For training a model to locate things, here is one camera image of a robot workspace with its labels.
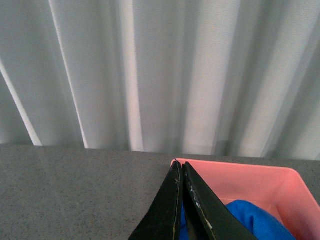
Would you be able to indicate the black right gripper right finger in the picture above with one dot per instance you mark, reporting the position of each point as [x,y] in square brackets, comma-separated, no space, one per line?
[207,218]

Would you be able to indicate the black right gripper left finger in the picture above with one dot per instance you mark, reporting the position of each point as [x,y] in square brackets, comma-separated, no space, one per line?
[163,219]

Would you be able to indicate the blue microfiber cloth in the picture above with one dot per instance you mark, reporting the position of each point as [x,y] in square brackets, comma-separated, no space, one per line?
[257,221]

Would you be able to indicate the pink plastic bin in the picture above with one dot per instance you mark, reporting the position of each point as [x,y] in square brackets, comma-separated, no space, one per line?
[280,191]

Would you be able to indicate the white pleated curtain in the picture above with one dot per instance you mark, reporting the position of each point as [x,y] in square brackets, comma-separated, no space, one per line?
[210,77]

